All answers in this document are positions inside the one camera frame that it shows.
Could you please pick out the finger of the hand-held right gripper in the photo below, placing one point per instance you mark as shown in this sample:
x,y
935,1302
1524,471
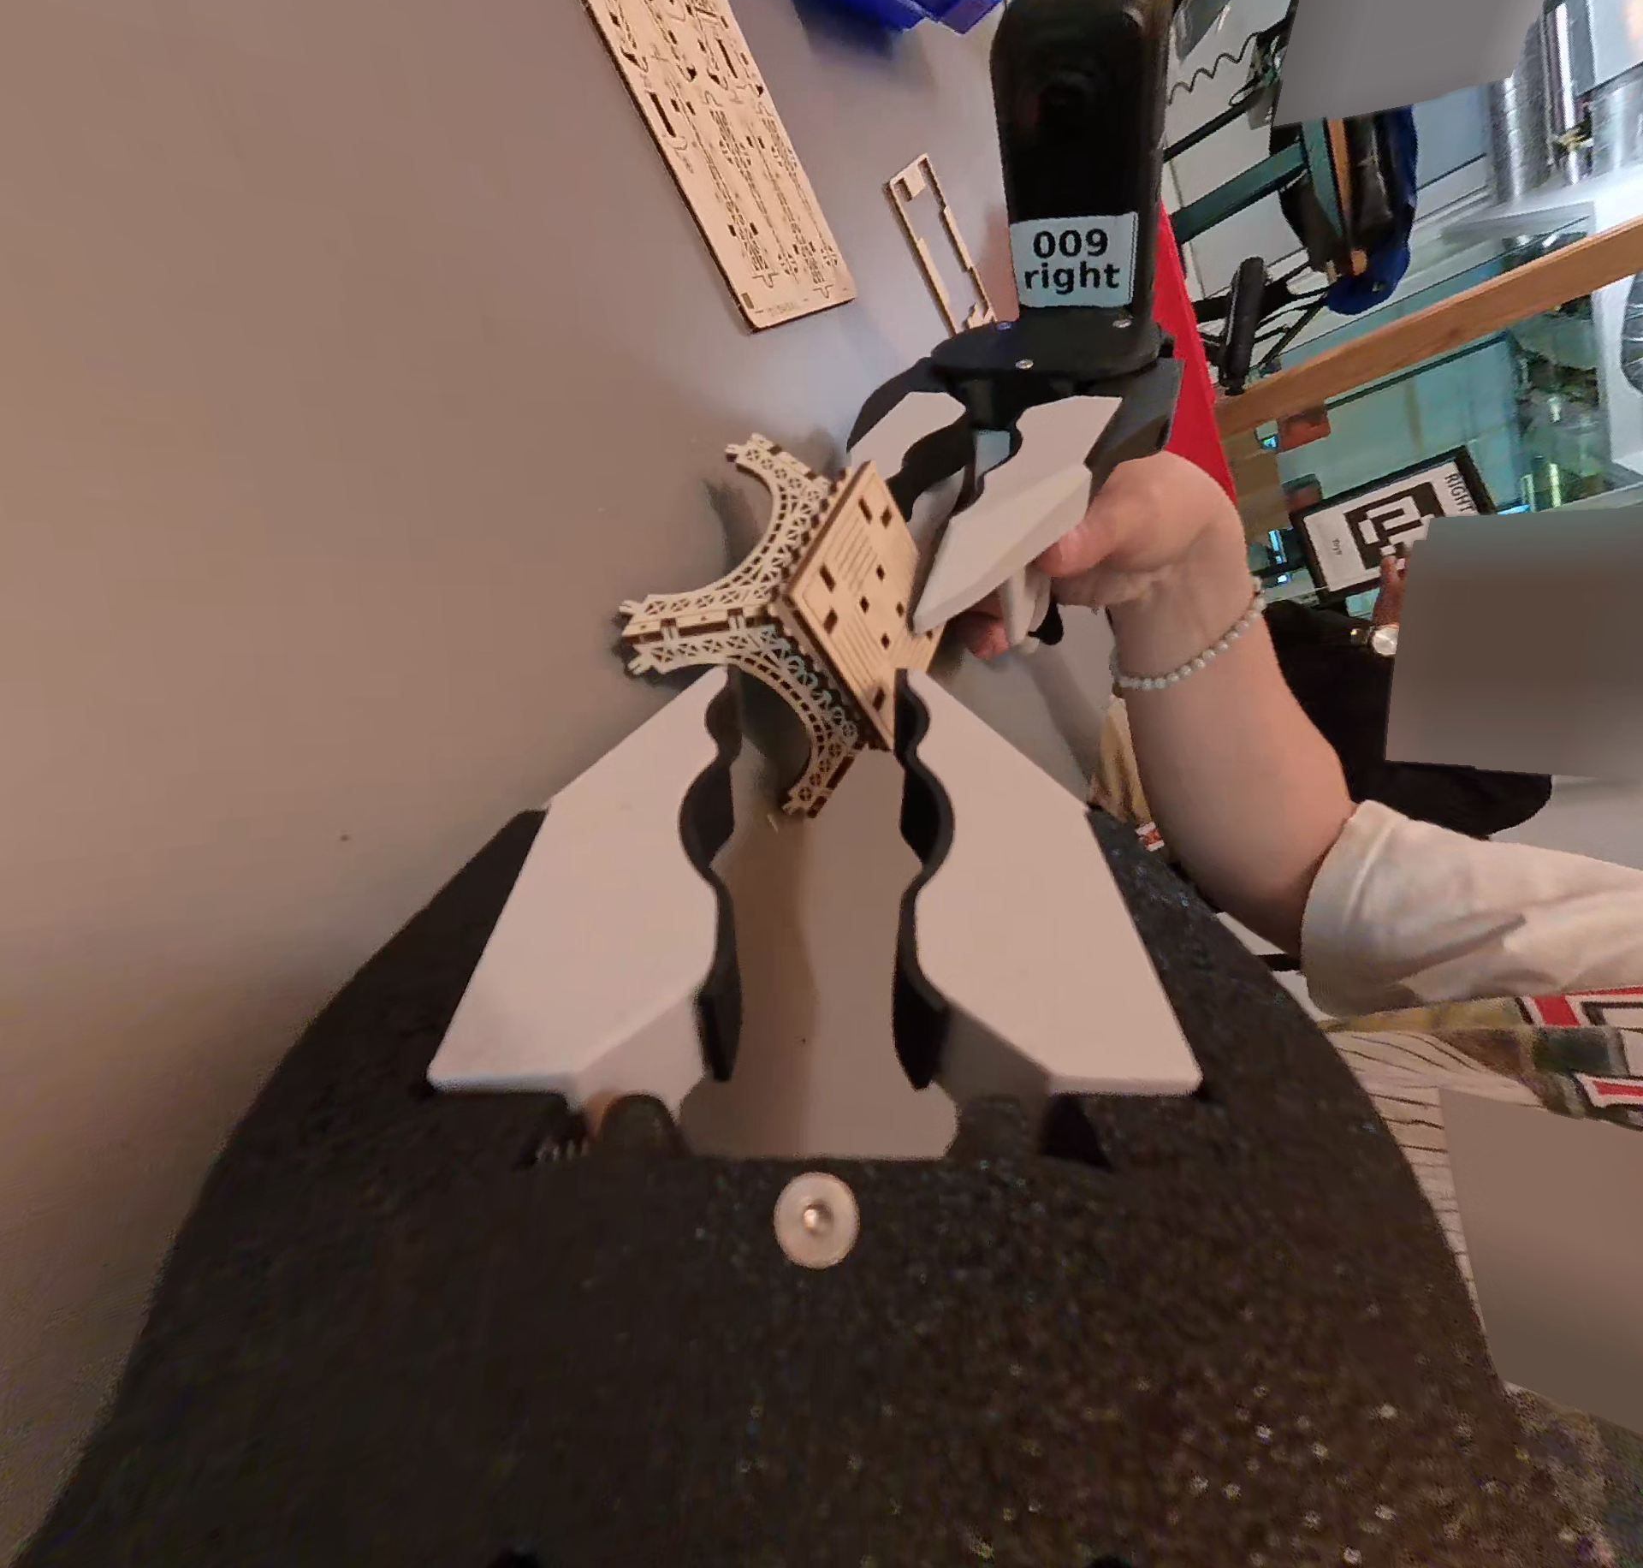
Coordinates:
x,y
899,422
1027,490

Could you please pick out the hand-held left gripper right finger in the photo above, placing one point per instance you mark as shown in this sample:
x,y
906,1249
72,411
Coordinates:
x,y
1053,952

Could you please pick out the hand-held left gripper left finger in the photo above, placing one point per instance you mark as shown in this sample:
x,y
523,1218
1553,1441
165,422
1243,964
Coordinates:
x,y
565,952

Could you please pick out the wooden tower base model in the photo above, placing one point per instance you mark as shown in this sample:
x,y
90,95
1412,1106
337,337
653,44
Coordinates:
x,y
847,567

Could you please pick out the wooden puzzle parts sheet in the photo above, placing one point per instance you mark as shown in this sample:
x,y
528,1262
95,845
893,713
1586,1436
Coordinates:
x,y
796,297

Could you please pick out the grey desk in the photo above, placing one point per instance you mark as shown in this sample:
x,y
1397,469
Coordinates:
x,y
321,438

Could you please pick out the person's right hand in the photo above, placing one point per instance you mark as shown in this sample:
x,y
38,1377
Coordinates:
x,y
1142,541

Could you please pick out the red object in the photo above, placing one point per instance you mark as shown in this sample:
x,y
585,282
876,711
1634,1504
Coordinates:
x,y
1186,348

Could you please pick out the blue bag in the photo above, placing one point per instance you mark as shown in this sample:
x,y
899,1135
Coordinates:
x,y
1379,271

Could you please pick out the black white marker sign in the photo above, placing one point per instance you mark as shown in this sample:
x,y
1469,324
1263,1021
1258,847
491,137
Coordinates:
x,y
1361,528

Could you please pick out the wooden cutout frame remnant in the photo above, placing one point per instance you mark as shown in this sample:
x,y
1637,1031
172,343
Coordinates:
x,y
908,174

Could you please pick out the wooden rail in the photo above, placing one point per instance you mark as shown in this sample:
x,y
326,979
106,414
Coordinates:
x,y
1412,335

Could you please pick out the silver duct pipe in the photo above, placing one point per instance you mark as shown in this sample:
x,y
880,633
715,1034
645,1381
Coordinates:
x,y
1540,117

